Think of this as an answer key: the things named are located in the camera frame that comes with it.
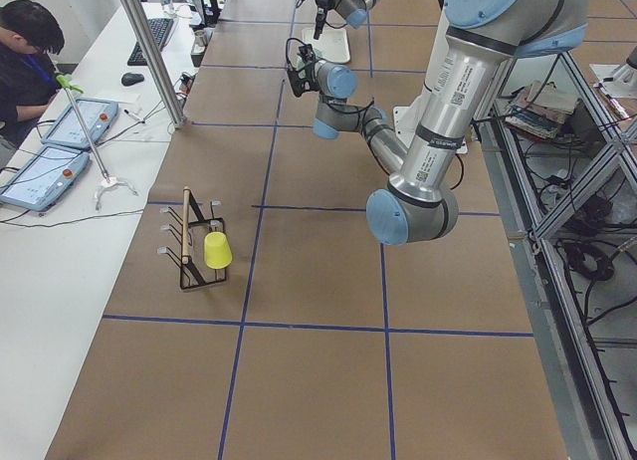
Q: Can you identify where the cream bear tray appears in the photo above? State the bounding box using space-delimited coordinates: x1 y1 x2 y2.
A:
302 27 351 65

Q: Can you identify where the metal cup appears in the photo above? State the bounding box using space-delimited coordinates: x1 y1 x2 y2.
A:
191 30 207 55

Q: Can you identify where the yellow cup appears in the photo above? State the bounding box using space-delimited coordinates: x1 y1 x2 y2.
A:
204 231 233 270

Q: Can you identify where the black keyboard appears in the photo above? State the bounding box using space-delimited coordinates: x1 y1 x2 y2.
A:
126 17 176 67

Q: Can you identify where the black computer mouse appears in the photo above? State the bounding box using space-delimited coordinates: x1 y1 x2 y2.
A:
120 72 144 87

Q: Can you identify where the upper teach pendant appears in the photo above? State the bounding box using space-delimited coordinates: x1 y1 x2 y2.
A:
40 97 119 150

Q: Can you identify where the teach pendant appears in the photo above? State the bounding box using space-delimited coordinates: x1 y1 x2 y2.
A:
1 144 90 212
40 97 119 150

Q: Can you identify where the stack of books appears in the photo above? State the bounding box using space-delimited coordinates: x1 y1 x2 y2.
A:
504 81 579 141

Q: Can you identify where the reacher grabber stick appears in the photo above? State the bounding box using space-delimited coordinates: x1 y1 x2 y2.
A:
55 73 139 210

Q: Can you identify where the seated person in black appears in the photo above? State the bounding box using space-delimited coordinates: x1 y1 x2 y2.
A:
1 0 65 147

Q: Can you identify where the lower teach pendant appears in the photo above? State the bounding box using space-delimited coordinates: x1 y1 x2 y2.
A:
1 144 90 212

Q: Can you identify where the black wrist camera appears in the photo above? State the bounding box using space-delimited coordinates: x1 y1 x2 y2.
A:
285 37 319 98

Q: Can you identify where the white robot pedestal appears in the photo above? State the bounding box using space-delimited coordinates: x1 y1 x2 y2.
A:
392 101 469 155

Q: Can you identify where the aluminium frame post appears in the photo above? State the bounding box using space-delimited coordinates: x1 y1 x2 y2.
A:
119 0 186 129

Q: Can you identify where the black wire cup rack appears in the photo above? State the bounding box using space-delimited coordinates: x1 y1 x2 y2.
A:
157 187 230 291

